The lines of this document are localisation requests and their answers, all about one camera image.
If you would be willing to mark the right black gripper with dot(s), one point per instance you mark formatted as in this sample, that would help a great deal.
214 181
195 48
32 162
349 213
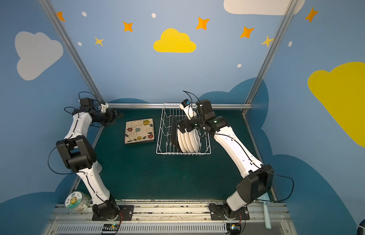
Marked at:
188 126

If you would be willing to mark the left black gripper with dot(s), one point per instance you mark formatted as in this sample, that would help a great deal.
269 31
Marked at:
111 114

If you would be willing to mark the black square floral plate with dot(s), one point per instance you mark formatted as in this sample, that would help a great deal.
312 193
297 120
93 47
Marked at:
140 129
136 141

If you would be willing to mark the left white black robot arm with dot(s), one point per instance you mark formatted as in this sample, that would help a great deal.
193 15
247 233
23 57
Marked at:
79 155

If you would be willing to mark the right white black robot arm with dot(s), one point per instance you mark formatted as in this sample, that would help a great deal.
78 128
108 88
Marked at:
257 178

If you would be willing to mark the white round plate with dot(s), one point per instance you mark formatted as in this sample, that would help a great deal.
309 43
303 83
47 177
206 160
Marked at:
188 142
195 140
184 142
183 150

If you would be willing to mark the round clear lidded container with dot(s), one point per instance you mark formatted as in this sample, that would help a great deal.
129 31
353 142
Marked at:
77 201

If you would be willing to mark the light blue toy spatula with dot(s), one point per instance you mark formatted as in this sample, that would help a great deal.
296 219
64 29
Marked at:
265 199

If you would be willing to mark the left small circuit board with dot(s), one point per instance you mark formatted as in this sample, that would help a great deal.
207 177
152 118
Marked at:
110 229

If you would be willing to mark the small circuit board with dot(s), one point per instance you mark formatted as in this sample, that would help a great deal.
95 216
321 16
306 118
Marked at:
110 229
233 229

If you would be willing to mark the right small circuit board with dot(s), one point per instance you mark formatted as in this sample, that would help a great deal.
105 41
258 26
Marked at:
233 229

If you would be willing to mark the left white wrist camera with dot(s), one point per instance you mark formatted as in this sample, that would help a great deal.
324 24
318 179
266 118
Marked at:
104 107

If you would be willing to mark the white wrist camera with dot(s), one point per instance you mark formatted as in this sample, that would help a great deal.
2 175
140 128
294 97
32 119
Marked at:
186 106
104 107

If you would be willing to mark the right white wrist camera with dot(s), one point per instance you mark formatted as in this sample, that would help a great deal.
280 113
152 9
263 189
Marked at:
186 106

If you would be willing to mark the white wire dish rack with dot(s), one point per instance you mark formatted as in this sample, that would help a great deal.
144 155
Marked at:
164 145

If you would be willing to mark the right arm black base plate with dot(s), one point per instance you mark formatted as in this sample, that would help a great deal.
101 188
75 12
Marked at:
223 212

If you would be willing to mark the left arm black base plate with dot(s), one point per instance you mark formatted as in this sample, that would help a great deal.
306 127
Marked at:
125 213

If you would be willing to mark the aluminium rail base frame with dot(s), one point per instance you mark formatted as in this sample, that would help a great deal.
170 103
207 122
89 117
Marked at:
171 217

